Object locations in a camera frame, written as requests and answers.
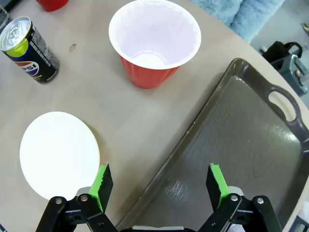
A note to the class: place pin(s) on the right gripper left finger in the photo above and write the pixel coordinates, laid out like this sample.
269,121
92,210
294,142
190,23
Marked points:
96,193

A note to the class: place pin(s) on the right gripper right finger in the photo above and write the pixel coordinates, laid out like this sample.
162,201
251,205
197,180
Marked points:
217,188

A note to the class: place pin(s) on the white bowl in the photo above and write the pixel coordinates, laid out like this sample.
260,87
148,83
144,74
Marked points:
58,154

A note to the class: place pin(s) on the red plastic cup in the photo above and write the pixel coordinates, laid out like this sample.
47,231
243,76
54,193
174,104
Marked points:
149,75
51,4

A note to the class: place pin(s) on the black Pepsi can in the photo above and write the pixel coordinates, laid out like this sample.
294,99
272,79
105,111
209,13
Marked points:
36,60

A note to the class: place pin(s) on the dark brown serving tray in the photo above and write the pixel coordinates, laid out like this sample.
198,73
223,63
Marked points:
241,135

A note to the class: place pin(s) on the grey metal machine base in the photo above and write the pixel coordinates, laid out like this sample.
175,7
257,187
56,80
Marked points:
297,75

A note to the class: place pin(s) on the black bag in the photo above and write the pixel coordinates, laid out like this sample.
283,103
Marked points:
277,53

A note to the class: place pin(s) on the person in blue fleece jacket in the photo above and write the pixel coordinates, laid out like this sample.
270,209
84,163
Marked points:
241,17

